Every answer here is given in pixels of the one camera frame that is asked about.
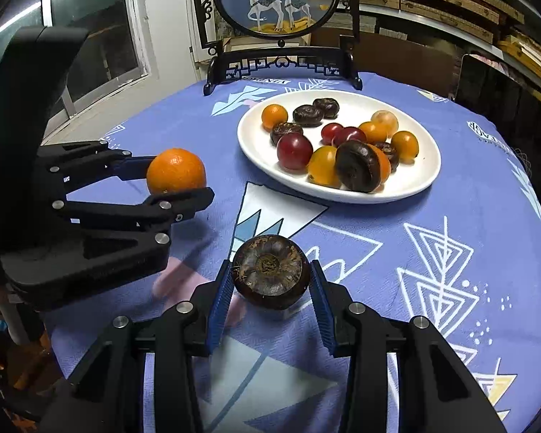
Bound yellow-orange cherry tomato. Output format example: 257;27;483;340
391;131;419;163

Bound brown cardboard box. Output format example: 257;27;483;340
309;27;456;97

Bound pale yellow round fruit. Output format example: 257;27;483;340
371;110;399;138

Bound dark purple tomato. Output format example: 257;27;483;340
292;105;324;128

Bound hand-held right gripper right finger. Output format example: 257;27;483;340
309;259;508;433

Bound dark brown water chestnut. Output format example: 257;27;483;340
374;141;400;172
312;98;340;119
231;233;312;311
270;122;304;146
335;140;383;193

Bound white oval plate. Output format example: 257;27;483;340
237;89;441;204

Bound orange cherry tomato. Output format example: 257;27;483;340
261;104;289;132
358;121;388;144

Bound dark red cherry tomato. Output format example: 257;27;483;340
277;133;314;171

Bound purple printed tablecloth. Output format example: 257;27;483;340
40;71;541;433

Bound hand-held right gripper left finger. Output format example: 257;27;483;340
40;259;234;433

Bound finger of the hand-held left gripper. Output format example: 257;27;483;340
52;187;216;262
36;140;158;190

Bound shelf of wooden boxes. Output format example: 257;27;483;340
356;0;541;113

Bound small orange mandarin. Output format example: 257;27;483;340
370;143;392;185

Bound large orange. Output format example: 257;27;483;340
146;148;207;196

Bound yellow cherry tomato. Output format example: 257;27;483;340
307;145;342;188

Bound black chair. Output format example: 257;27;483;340
453;53;541;154

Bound glass window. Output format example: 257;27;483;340
0;0;163;140

